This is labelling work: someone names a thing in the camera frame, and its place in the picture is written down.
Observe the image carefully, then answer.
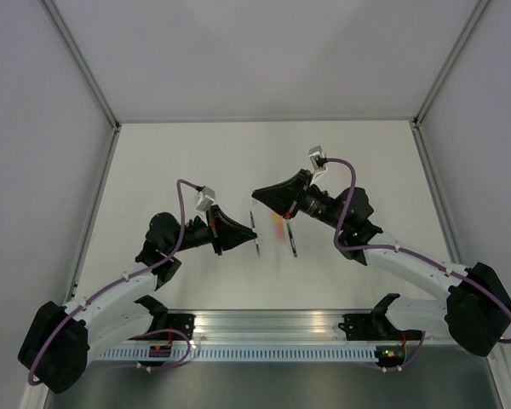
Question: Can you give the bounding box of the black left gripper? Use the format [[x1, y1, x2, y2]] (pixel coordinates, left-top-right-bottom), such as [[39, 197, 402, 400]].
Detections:
[[169, 204, 257, 256]]

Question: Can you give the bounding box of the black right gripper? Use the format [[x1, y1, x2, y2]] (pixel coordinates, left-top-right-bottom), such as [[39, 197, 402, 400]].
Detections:
[[252, 169, 347, 232]]

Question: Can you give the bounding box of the orange marker pen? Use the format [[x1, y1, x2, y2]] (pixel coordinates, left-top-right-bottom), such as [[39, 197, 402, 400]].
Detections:
[[273, 218, 285, 244]]

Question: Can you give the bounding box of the green gel pen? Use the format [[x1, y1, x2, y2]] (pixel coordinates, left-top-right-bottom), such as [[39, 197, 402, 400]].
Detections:
[[285, 220, 298, 258]]

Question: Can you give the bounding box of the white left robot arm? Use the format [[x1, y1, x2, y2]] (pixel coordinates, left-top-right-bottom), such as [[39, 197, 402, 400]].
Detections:
[[18, 204, 257, 394]]

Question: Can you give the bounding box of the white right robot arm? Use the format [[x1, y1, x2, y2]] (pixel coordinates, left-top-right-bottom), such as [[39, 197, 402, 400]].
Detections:
[[252, 170, 511, 357]]

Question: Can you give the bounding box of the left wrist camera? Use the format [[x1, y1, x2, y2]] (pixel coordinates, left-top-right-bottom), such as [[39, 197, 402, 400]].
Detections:
[[194, 186, 215, 219]]

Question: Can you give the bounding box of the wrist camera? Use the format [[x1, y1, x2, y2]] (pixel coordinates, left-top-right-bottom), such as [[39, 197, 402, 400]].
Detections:
[[194, 186, 215, 219], [307, 146, 327, 184]]

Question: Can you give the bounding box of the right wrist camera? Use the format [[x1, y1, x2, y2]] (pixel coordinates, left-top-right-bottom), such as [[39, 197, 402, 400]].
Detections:
[[307, 146, 327, 184]]

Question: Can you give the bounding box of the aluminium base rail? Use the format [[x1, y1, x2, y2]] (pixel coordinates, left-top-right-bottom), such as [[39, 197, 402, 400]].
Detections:
[[170, 309, 370, 344]]

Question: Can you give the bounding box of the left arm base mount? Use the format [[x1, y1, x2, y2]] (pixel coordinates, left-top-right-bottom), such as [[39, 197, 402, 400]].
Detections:
[[136, 296, 196, 342]]

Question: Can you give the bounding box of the white slotted cable duct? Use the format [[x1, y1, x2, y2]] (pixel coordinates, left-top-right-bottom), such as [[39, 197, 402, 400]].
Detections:
[[97, 343, 377, 363]]

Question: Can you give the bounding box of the right aluminium frame post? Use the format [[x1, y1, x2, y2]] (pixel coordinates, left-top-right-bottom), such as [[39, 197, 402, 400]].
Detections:
[[411, 0, 493, 129]]

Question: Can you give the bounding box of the aluminium frame post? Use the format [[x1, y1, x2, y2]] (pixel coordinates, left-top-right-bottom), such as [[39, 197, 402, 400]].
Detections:
[[40, 0, 121, 131], [411, 0, 493, 129]]

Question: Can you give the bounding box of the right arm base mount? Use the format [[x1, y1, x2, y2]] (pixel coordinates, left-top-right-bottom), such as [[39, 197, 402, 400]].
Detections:
[[337, 313, 422, 342]]

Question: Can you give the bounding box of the left aluminium frame post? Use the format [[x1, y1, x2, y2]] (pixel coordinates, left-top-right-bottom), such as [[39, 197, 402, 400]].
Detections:
[[40, 0, 121, 131]]

